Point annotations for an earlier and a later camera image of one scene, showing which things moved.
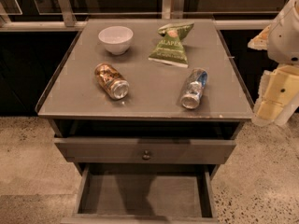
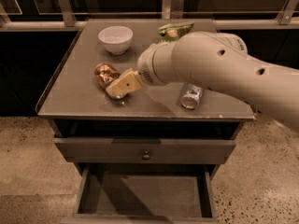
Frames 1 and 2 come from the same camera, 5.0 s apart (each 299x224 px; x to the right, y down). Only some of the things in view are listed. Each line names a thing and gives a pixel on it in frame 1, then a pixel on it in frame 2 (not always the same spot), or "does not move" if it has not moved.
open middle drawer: [145, 193] does not move
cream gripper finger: [277, 94] to [155, 66]
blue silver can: [193, 89] does not move
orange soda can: [111, 81] does not move
